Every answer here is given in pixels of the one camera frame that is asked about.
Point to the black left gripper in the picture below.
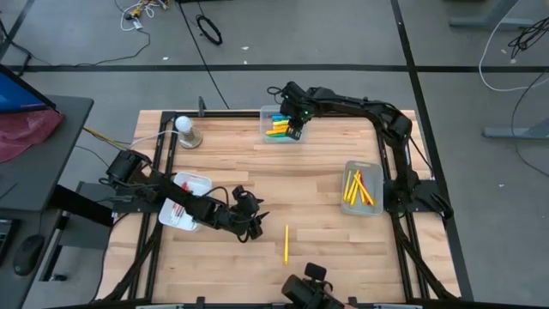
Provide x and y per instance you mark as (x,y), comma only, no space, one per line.
(242,219)

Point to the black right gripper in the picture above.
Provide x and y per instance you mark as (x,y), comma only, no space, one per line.
(298,107)

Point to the blue chunky highlighter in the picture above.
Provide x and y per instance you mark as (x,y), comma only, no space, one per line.
(278,116)

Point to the green chunky highlighter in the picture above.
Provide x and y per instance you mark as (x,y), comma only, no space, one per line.
(279,120)

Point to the yellow chunky highlighter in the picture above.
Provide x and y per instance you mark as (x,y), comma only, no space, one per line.
(276,131)
(281,125)

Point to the teal chunky highlighter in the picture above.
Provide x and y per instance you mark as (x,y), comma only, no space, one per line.
(279,136)

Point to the slim yellow highlighter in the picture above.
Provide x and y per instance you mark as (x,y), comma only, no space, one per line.
(365,192)
(286,244)
(362,199)
(354,189)
(347,186)

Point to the red dry-erase marker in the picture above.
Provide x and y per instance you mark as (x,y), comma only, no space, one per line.
(185,186)

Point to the slim pink highlighter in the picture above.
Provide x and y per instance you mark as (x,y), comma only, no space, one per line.
(361,177)

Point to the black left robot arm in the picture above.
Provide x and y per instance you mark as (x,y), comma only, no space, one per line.
(180,195)

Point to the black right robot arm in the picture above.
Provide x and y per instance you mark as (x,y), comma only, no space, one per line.
(356,107)

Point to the clear plastic bin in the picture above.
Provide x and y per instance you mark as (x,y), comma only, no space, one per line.
(263,113)

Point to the white plastic bin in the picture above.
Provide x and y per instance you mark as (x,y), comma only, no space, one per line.
(199,182)

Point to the black floor beam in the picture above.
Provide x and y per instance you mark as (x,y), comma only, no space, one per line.
(404,43)
(17,28)
(240,68)

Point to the grey translucent plastic bin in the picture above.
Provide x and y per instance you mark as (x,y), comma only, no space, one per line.
(376,180)

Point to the black table clamp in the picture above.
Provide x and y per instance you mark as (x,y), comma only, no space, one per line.
(353,301)
(200,301)

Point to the brass lamp with white bulb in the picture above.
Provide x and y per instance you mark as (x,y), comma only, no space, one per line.
(183,123)

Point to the silver aluminium bar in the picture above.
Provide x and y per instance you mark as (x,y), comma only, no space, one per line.
(399,306)
(158,306)

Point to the grey table leg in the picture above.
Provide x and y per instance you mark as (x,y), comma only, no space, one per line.
(472,22)

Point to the grey table foot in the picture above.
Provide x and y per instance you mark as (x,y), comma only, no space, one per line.
(514,133)

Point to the dark grey desk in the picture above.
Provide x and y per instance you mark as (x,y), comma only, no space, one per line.
(43,180)

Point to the black computer mouse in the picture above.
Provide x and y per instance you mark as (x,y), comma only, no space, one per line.
(28,253)

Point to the maroon cloth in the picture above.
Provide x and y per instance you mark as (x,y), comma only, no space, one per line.
(25,133)

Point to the computer monitor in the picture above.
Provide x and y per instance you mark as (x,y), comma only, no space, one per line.
(17,96)

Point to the black aluminium frame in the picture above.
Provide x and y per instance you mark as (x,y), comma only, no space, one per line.
(223,114)

